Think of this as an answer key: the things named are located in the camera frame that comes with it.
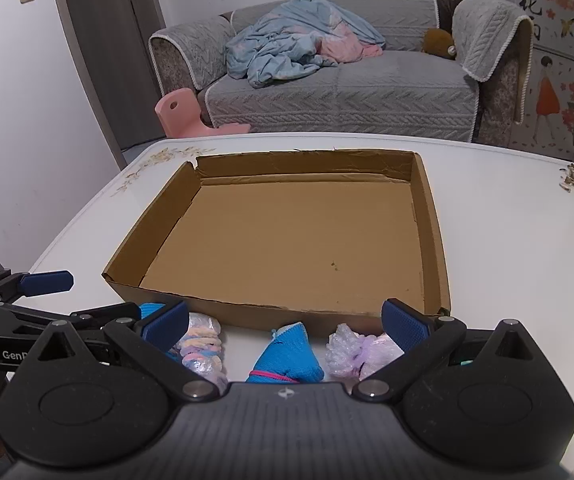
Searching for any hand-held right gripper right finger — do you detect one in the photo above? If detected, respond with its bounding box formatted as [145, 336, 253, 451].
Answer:
[352, 298, 538, 404]

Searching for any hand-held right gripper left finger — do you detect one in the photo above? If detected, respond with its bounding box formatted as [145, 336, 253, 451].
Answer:
[32, 300, 220, 404]

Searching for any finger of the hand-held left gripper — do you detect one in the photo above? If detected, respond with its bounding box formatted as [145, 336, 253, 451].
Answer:
[0, 269, 75, 305]
[4, 301, 143, 337]

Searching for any pastel fluffy sock bundle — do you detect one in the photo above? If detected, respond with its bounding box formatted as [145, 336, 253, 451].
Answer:
[174, 312, 228, 378]

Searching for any purple white fluffy sock bundle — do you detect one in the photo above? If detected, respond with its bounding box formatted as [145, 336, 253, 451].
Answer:
[324, 324, 408, 381]

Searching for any blue sock roll pink band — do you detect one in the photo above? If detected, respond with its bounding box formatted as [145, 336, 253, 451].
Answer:
[245, 322, 325, 385]

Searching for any shallow cardboard box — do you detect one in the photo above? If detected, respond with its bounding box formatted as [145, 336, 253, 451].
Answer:
[101, 149, 452, 333]

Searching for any pink plastic chair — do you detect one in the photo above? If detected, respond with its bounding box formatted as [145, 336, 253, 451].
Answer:
[154, 87, 252, 138]

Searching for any grey door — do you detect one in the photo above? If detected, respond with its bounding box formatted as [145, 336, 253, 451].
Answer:
[47, 0, 168, 153]

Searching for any grey quilted sofa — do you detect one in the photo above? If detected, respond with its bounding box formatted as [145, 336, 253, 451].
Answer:
[148, 0, 535, 145]

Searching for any grey quilted armrest cover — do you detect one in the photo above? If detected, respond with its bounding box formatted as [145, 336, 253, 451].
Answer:
[149, 14, 235, 98]
[452, 0, 532, 82]

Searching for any brown plush toy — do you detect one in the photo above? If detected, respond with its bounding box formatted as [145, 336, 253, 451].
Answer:
[422, 27, 458, 61]

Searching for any blue pink blanket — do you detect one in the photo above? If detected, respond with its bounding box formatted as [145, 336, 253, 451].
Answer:
[224, 0, 387, 88]

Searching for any fridge with floral stickers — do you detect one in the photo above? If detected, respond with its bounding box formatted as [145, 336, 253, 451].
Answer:
[477, 0, 574, 158]

